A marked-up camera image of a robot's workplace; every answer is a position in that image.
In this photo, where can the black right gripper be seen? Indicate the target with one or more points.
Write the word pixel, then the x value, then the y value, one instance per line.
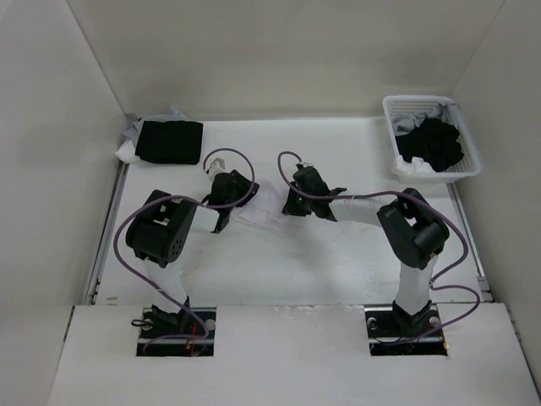
pixel 291 208

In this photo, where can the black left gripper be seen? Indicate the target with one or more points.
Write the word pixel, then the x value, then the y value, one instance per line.
pixel 243 185

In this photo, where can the light pink tank top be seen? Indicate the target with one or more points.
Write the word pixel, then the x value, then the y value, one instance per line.
pixel 264 211

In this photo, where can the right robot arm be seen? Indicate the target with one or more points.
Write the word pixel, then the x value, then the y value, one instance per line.
pixel 416 236

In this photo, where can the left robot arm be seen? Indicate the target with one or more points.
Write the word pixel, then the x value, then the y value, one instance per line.
pixel 158 232

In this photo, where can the folded black tank top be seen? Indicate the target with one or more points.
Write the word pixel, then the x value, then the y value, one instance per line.
pixel 170 143

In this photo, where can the folded grey tank top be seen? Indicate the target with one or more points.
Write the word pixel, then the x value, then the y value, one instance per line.
pixel 171 114

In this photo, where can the folded white tank top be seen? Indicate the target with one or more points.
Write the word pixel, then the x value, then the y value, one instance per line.
pixel 126 153

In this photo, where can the crumpled white tank top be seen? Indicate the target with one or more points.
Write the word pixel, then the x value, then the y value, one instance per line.
pixel 416 166

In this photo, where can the crumpled grey tank top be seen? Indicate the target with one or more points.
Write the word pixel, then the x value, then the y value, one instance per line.
pixel 405 123

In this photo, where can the crumpled black tank top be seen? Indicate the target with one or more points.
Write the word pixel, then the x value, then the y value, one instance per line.
pixel 436 142

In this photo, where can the white perforated plastic basket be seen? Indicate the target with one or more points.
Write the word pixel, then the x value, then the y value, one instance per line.
pixel 469 166

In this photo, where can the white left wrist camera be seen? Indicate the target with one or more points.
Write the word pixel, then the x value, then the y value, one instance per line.
pixel 217 166

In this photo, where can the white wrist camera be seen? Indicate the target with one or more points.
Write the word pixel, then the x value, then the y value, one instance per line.
pixel 217 166
pixel 301 165

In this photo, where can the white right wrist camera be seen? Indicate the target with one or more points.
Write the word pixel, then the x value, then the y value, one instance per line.
pixel 301 165

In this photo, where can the left aluminium table rail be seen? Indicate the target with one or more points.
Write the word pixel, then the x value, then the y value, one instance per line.
pixel 94 275

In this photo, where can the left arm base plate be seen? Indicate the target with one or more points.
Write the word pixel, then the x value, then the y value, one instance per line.
pixel 203 334

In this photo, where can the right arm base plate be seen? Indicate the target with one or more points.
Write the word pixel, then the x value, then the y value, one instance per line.
pixel 387 338

